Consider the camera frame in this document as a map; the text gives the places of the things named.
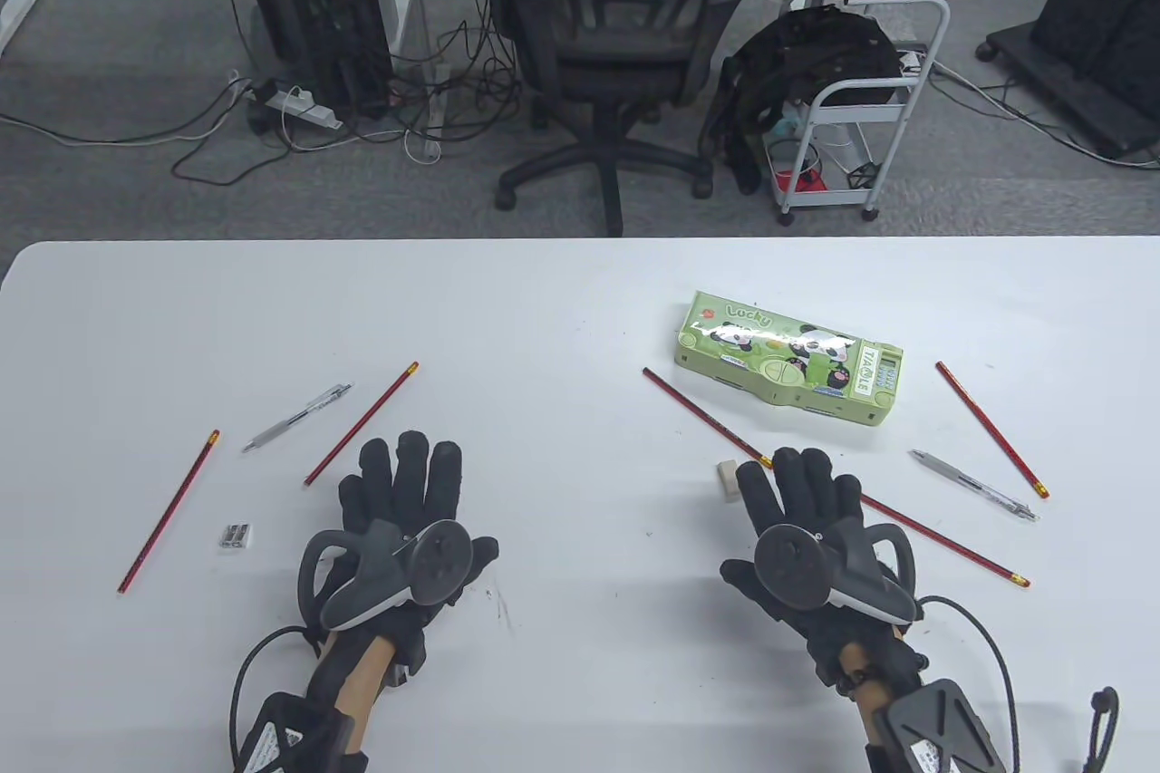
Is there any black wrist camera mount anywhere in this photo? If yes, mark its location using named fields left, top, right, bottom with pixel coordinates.
left=237, top=691, right=371, bottom=773
left=865, top=678, right=1009, bottom=773

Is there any red pencil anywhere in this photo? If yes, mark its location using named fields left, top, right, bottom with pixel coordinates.
left=643, top=367, right=773, bottom=470
left=117, top=430, right=221, bottom=595
left=304, top=362, right=420, bottom=488
left=936, top=361, right=1050, bottom=500
left=861, top=494, right=1031, bottom=588

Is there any person's right hand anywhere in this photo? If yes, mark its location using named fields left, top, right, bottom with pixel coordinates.
left=720, top=447, right=927, bottom=694

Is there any person's left forearm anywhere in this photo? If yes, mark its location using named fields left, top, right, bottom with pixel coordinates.
left=331, top=635, right=401, bottom=773

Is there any tangle of floor cables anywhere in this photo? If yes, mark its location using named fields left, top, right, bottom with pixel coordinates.
left=0, top=16, right=540, bottom=187

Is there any black mesh office chair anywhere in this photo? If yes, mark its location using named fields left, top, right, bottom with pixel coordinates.
left=483, top=0, right=753, bottom=237

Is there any green panda pencil case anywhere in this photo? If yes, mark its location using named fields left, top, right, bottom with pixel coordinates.
left=673, top=290, right=904, bottom=428

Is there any black backpack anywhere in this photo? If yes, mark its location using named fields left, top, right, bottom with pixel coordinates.
left=702, top=5, right=904, bottom=196

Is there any black wheeled stand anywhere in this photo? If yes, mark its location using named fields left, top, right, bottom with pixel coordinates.
left=977, top=0, right=1160, bottom=162

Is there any white rolling cart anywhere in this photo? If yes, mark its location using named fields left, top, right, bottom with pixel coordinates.
left=775, top=0, right=952, bottom=226

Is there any white power strip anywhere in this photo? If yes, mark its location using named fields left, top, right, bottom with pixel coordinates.
left=249, top=80, right=345, bottom=132

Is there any person's left hand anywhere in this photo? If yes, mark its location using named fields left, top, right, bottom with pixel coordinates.
left=313, top=431, right=501, bottom=681

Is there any grey motion controller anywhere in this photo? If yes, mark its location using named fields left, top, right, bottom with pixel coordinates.
left=754, top=517, right=918, bottom=626
left=299, top=519, right=474, bottom=632

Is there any white table foot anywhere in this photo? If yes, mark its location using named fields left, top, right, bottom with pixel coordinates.
left=0, top=0, right=40, bottom=56

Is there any clear retractable pen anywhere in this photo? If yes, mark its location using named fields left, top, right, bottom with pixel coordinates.
left=910, top=449, right=1040, bottom=523
left=242, top=383, right=353, bottom=454

